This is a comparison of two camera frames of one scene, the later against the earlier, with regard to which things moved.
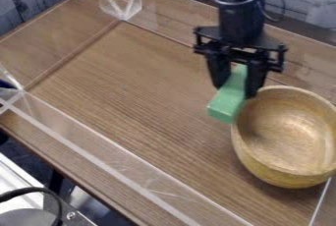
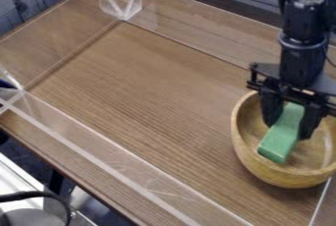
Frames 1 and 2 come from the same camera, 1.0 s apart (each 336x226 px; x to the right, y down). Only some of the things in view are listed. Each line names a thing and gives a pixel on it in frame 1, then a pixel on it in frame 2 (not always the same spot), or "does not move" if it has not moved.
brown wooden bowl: x=284 y=137 does not move
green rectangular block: x=230 y=97 -> x=279 y=142
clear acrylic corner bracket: x=122 y=8 does not move
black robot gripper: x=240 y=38 -> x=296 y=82
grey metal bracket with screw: x=70 y=215 does not move
